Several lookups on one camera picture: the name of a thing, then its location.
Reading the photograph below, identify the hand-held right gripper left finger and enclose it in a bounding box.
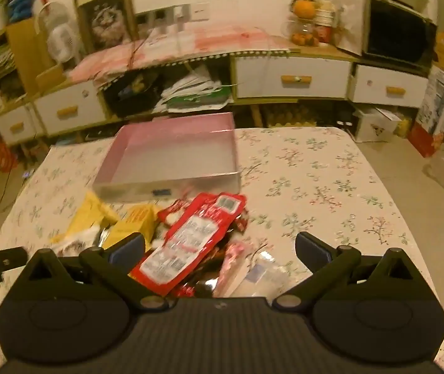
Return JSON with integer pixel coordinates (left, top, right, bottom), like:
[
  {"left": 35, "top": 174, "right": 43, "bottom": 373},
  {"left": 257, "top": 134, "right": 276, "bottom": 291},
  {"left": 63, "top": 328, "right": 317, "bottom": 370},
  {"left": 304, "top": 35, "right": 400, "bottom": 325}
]
[{"left": 19, "top": 233, "right": 174, "bottom": 312}]

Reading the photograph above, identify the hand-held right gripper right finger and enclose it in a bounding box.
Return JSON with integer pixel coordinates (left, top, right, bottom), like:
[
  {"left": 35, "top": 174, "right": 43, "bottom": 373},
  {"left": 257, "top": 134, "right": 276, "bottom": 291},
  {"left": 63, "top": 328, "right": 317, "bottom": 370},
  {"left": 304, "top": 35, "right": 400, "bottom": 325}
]
[{"left": 272, "top": 231, "right": 427, "bottom": 308}]

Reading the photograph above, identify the translucent white snack packet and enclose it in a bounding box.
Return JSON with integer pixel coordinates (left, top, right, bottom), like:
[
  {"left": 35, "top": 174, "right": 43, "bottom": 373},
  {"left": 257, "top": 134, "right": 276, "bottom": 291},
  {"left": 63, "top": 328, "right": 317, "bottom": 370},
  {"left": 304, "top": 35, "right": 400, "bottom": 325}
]
[{"left": 245, "top": 251, "right": 297, "bottom": 297}]

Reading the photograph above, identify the red white cartoon snack packet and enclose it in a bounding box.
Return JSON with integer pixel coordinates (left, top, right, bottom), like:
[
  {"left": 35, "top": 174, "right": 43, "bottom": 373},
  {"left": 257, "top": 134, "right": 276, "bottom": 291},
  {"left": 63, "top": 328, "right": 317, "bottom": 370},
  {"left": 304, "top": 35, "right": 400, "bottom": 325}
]
[{"left": 157, "top": 199, "right": 192, "bottom": 238}]

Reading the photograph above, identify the pink clear snack packet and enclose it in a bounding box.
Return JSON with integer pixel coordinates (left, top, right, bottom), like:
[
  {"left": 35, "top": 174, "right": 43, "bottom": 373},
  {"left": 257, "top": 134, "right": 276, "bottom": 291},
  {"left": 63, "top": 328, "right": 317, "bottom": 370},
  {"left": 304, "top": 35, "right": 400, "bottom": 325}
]
[{"left": 214, "top": 242, "right": 269, "bottom": 297}]

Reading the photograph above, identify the pink cardboard box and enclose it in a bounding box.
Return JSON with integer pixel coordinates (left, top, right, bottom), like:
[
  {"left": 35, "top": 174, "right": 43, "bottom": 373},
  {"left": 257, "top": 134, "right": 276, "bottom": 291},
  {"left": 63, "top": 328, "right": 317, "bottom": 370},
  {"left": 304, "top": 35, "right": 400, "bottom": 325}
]
[{"left": 91, "top": 112, "right": 242, "bottom": 204}]

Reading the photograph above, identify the floral tablecloth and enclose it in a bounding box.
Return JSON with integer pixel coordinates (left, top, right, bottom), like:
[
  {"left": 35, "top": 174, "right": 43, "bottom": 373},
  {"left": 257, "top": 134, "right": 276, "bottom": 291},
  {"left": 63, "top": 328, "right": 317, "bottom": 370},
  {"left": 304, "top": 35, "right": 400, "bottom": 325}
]
[{"left": 0, "top": 127, "right": 444, "bottom": 371}]

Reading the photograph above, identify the yellow egg foam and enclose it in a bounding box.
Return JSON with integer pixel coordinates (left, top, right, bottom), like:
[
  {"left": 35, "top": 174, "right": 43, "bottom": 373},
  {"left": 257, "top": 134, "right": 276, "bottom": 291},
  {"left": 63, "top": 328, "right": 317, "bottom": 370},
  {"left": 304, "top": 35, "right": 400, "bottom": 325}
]
[{"left": 262, "top": 104, "right": 317, "bottom": 128}]

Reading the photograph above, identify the white cardboard box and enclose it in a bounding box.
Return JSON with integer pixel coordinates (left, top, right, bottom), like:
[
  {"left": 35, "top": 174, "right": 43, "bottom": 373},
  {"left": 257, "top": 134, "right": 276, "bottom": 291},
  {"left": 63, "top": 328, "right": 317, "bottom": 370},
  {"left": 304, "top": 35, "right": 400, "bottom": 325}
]
[{"left": 355, "top": 106, "right": 402, "bottom": 143}]

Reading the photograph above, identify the black bag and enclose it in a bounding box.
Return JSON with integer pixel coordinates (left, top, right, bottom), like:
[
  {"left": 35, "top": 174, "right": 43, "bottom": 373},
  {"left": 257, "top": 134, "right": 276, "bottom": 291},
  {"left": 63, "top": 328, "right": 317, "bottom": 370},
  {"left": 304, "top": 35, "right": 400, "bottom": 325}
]
[{"left": 102, "top": 71, "right": 165, "bottom": 117}]

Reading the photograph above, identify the pile of white bags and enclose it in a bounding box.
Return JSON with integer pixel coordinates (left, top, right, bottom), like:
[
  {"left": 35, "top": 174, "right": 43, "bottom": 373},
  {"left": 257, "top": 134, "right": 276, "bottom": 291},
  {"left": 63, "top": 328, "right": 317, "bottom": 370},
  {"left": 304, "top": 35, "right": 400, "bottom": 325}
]
[{"left": 155, "top": 63, "right": 232, "bottom": 110}]

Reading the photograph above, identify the printed carton box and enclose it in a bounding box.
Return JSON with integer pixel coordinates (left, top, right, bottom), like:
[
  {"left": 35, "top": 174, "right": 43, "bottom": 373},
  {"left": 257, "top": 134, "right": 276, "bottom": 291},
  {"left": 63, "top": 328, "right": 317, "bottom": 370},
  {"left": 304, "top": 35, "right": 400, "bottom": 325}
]
[{"left": 418, "top": 65, "right": 444, "bottom": 138}]

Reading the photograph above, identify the wooden cabinet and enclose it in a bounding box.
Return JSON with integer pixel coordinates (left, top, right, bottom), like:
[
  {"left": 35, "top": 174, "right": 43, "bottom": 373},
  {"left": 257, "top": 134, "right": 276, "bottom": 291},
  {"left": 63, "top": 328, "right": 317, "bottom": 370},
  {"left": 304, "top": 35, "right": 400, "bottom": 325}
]
[{"left": 0, "top": 43, "right": 437, "bottom": 149}]

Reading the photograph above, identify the pink cloth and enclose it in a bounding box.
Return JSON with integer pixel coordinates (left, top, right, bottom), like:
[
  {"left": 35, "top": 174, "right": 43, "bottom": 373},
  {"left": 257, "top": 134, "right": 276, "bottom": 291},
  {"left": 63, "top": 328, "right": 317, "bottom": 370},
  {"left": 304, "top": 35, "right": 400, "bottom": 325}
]
[{"left": 69, "top": 23, "right": 290, "bottom": 83}]

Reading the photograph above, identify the glass jar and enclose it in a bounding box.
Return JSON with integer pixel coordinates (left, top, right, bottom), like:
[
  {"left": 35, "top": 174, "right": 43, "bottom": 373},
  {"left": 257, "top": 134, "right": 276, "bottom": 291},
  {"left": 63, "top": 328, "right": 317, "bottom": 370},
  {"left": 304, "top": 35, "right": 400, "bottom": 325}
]
[{"left": 287, "top": 19, "right": 321, "bottom": 46}]

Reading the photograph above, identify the white cloth cover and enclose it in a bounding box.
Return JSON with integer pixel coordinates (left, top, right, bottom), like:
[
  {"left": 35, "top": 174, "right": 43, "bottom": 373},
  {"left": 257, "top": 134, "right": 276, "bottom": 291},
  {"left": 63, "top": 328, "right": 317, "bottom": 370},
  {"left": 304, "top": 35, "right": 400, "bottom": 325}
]
[{"left": 332, "top": 0, "right": 371, "bottom": 56}]

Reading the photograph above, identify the white desk fan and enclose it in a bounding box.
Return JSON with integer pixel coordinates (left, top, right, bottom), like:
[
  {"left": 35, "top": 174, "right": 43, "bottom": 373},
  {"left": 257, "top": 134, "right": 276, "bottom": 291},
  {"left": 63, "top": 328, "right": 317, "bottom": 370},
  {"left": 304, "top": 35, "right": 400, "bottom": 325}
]
[{"left": 36, "top": 2, "right": 83, "bottom": 64}]

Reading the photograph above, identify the black microwave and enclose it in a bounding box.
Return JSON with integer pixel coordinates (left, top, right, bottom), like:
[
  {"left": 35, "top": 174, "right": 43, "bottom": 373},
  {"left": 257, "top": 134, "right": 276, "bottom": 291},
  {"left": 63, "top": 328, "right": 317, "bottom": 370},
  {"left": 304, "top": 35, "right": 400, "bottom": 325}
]
[{"left": 362, "top": 0, "right": 437, "bottom": 73}]

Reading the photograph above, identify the stack of paper cups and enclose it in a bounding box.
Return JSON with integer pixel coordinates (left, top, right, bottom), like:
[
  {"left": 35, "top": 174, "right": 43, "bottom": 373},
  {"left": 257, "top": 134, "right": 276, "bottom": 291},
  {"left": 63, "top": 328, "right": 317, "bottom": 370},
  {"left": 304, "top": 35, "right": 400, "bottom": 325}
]
[{"left": 314, "top": 0, "right": 338, "bottom": 44}]

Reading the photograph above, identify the framed cat picture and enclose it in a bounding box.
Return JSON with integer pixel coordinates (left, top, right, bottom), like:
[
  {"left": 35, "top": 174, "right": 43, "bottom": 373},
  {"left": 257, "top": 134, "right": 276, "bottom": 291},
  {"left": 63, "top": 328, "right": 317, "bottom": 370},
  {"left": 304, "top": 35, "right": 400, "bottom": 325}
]
[{"left": 73, "top": 0, "right": 137, "bottom": 54}]

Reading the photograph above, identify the orange fruit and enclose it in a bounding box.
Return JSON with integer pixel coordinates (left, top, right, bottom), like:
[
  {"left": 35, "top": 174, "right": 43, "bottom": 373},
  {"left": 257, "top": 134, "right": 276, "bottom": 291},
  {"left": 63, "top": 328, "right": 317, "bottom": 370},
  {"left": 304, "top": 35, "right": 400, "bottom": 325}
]
[{"left": 291, "top": 0, "right": 319, "bottom": 20}]

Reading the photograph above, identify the blue plush toy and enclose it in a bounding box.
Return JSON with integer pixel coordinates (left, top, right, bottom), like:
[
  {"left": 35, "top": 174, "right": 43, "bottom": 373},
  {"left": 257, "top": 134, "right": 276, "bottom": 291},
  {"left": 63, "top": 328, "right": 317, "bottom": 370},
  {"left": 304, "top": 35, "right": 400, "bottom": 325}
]
[{"left": 7, "top": 0, "right": 32, "bottom": 19}]

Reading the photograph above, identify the white drawer wooden handle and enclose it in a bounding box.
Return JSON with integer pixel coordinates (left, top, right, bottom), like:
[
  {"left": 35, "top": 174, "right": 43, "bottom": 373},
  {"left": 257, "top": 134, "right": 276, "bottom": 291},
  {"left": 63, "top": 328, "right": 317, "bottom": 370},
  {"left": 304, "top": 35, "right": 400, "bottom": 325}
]
[
  {"left": 235, "top": 56, "right": 354, "bottom": 101},
  {"left": 0, "top": 105, "right": 38, "bottom": 146},
  {"left": 351, "top": 64, "right": 430, "bottom": 108},
  {"left": 34, "top": 82, "right": 108, "bottom": 136}
]

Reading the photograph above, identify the wall socket panel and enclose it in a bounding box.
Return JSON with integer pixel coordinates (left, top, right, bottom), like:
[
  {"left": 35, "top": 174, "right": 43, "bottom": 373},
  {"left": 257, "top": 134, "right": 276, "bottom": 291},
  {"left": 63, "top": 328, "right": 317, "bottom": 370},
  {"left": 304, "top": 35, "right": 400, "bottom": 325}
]
[{"left": 134, "top": 4, "right": 192, "bottom": 26}]

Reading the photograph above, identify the white wall switch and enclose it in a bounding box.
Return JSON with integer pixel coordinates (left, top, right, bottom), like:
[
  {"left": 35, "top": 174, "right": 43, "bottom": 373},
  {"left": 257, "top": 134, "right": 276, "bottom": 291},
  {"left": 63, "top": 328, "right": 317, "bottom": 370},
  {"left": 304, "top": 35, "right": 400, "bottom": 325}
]
[{"left": 192, "top": 2, "right": 210, "bottom": 21}]

